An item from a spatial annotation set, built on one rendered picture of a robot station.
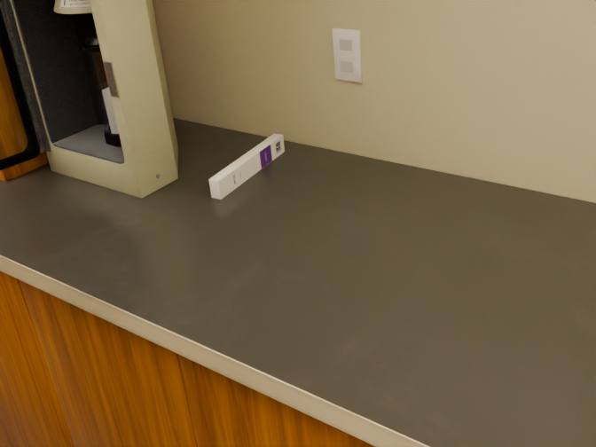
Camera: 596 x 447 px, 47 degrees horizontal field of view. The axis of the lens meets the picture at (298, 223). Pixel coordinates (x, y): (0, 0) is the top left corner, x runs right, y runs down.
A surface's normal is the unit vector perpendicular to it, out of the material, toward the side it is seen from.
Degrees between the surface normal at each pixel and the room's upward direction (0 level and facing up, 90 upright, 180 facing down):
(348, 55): 90
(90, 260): 0
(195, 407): 90
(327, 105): 90
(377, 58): 90
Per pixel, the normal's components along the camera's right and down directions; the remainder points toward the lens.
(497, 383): -0.08, -0.87
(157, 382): -0.59, 0.43
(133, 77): 0.81, 0.22
